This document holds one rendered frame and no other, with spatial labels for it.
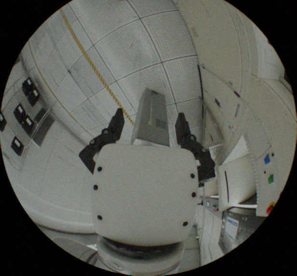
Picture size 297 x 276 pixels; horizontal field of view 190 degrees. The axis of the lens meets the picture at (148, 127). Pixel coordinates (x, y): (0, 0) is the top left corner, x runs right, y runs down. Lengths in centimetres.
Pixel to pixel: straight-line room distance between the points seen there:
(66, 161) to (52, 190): 96
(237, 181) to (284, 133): 88
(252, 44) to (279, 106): 24
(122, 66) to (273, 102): 127
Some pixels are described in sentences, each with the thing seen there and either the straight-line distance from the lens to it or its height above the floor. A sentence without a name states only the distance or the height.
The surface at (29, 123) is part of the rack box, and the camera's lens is 225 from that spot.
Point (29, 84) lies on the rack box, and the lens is 259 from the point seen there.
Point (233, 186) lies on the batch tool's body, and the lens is 118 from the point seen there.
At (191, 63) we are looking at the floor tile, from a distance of 119.
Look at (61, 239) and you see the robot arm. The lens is 17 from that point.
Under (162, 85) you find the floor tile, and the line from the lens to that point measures 122.
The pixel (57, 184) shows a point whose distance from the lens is 275.
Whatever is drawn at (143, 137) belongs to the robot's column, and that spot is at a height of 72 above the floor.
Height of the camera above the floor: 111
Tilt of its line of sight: 41 degrees down
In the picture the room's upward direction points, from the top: 175 degrees counter-clockwise
